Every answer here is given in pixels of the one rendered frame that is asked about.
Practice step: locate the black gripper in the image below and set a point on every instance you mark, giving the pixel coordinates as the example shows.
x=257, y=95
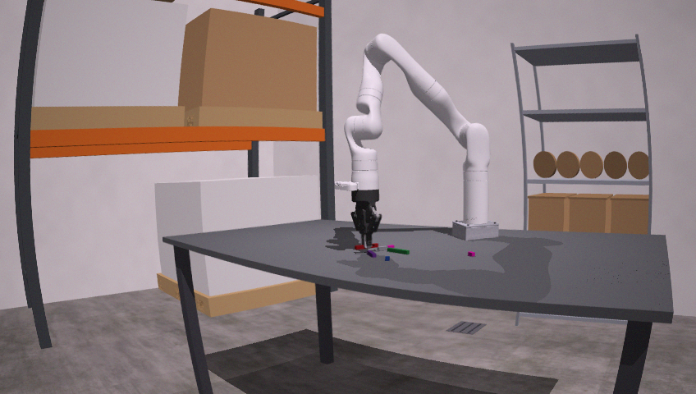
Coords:
x=365, y=214

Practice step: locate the green rod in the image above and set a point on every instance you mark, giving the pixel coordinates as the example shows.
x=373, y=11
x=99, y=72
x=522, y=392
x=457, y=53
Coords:
x=399, y=251

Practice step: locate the dark red rod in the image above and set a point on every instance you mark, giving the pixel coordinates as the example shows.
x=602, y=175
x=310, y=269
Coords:
x=360, y=247

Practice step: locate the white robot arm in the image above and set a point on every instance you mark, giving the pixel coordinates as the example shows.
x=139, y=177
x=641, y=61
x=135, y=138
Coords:
x=364, y=162

